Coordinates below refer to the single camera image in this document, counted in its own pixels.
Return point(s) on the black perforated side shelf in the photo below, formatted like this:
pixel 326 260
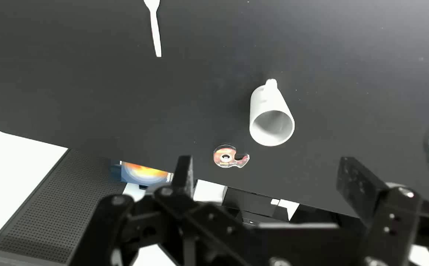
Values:
pixel 51 211

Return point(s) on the white ceramic mug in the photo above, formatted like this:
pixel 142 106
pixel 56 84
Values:
pixel 269 115

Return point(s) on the colourful printed packet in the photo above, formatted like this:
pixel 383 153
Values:
pixel 142 173

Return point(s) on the small tape dispenser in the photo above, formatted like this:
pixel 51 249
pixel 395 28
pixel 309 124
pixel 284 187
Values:
pixel 229 156

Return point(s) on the white plastic spoon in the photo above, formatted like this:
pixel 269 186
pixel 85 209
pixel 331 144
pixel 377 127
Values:
pixel 153 29

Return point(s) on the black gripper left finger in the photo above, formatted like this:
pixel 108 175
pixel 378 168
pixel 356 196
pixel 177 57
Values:
pixel 183 177

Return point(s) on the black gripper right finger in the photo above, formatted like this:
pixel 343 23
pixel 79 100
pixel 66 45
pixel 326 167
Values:
pixel 359 186

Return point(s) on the small white box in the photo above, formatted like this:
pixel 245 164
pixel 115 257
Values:
pixel 208 190

